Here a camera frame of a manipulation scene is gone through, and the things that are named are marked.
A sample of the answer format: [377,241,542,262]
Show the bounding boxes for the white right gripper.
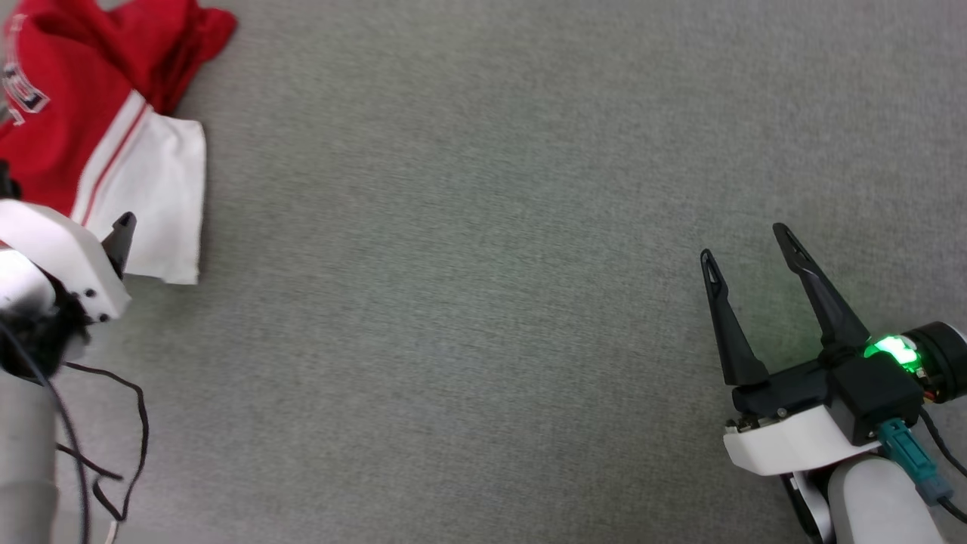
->
[700,222,882,478]

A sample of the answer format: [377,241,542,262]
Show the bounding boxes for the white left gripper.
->
[0,160,137,326]

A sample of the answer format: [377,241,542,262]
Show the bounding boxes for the red and white jersey garment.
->
[0,0,239,286]

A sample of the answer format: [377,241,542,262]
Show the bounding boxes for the grey fabric sofa cushion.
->
[0,0,967,544]

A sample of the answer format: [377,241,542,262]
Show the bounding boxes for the teal right camera connector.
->
[876,418,955,505]

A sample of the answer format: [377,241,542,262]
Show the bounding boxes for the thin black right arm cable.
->
[916,406,967,524]

